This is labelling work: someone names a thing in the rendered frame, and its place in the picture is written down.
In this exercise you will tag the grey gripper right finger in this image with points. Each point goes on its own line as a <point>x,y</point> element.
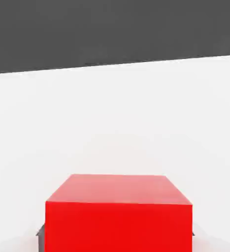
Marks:
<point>194,244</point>

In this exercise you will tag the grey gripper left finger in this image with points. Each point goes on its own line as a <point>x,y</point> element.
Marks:
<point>41,238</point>

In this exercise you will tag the small red cube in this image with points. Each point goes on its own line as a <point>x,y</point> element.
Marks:
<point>118,224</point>

